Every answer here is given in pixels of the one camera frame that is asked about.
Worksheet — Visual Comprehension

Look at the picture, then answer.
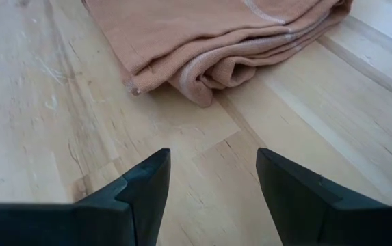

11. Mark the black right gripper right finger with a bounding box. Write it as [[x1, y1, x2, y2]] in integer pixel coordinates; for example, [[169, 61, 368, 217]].
[[255, 147, 392, 246]]

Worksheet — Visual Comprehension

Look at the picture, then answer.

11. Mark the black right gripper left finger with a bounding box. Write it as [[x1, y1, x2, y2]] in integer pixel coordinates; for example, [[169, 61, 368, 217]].
[[0, 148, 172, 246]]

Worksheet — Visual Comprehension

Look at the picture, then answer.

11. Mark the pink towel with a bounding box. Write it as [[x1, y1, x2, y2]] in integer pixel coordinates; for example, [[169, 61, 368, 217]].
[[81, 0, 354, 109]]

